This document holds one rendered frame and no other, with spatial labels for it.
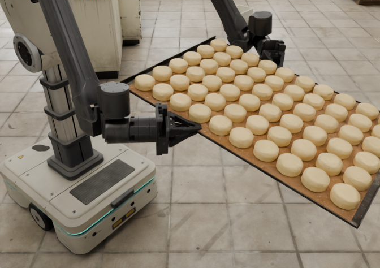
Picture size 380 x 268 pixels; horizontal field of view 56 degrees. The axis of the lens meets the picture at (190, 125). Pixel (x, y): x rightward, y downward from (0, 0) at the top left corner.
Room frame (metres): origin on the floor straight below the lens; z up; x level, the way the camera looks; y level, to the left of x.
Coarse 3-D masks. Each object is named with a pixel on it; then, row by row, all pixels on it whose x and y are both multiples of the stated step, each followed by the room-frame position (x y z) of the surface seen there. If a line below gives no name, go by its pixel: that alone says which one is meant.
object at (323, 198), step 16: (144, 96) 0.74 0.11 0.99; (272, 96) 0.79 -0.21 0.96; (176, 112) 0.69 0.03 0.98; (256, 112) 0.72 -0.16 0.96; (288, 112) 0.73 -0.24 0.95; (320, 112) 0.74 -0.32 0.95; (352, 112) 0.75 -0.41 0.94; (208, 128) 0.64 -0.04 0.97; (304, 128) 0.67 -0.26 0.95; (224, 144) 0.59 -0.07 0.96; (256, 160) 0.55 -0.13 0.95; (352, 160) 0.57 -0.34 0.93; (288, 176) 0.51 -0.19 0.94; (336, 176) 0.52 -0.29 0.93; (304, 192) 0.48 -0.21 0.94; (320, 192) 0.48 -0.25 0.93; (336, 208) 0.44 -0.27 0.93
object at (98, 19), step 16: (80, 0) 2.70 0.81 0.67; (96, 0) 2.72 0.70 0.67; (112, 0) 2.76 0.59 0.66; (80, 16) 2.70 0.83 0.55; (96, 16) 2.71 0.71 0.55; (112, 16) 2.73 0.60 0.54; (80, 32) 2.70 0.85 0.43; (96, 32) 2.71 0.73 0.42; (112, 32) 2.73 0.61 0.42; (96, 48) 2.71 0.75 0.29; (112, 48) 2.72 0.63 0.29; (96, 64) 2.71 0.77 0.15; (112, 64) 2.72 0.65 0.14
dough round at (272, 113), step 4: (268, 104) 0.72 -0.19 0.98; (272, 104) 0.72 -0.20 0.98; (260, 108) 0.71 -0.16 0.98; (264, 108) 0.71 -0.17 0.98; (268, 108) 0.71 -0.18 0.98; (272, 108) 0.71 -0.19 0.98; (276, 108) 0.71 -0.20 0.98; (260, 112) 0.70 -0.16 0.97; (264, 112) 0.69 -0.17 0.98; (268, 112) 0.69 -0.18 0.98; (272, 112) 0.69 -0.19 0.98; (276, 112) 0.69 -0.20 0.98; (280, 112) 0.70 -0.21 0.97; (264, 116) 0.69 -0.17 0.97; (268, 116) 0.68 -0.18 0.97; (272, 116) 0.68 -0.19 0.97; (276, 116) 0.68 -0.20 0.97; (268, 120) 0.68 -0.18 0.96; (272, 120) 0.68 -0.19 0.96; (276, 120) 0.68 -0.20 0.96
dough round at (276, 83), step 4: (268, 76) 0.85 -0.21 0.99; (272, 76) 0.85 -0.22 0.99; (276, 76) 0.85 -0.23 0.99; (268, 80) 0.83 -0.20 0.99; (272, 80) 0.83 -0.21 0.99; (276, 80) 0.83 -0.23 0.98; (280, 80) 0.84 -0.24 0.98; (268, 84) 0.82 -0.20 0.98; (272, 84) 0.82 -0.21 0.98; (276, 84) 0.81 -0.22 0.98; (280, 84) 0.82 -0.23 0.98; (272, 88) 0.81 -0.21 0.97; (276, 88) 0.81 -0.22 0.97; (280, 88) 0.82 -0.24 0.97
